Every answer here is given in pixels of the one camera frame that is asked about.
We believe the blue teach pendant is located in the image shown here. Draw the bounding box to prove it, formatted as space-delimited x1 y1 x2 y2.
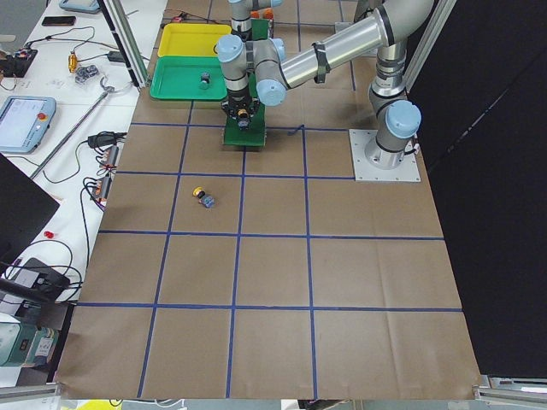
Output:
1 96 56 154

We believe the yellow push button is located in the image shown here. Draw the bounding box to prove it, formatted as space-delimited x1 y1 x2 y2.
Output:
236 108 251 130
192 186 215 208

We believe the metal claw rod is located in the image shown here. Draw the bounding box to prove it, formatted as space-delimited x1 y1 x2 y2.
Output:
29 77 132 180

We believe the aluminium frame post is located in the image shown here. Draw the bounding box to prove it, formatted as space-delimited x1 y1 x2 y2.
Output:
97 0 150 89

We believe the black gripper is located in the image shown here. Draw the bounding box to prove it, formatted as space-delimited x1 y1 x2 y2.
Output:
221 96 260 120

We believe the yellow plastic tray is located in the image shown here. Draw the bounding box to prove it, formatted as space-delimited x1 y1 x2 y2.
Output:
157 23 232 57

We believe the black power adapter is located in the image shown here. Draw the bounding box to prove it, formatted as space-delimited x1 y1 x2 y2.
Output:
106 51 125 62

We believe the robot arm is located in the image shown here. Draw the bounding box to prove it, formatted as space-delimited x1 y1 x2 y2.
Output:
228 0 284 34
216 1 433 147

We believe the green conveyor belt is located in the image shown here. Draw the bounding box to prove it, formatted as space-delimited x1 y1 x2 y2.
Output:
222 17 275 149

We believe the black smartphone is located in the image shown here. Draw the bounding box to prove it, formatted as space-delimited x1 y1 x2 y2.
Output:
41 15 76 26

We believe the green plastic tray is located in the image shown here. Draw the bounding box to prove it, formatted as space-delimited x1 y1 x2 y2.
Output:
150 56 227 101

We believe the black monitor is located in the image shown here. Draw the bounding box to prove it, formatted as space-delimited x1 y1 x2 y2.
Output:
0 155 60 264

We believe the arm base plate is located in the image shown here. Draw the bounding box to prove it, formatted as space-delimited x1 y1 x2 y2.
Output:
349 129 421 183

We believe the green push button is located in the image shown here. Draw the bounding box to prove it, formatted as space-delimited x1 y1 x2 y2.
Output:
199 72 210 90

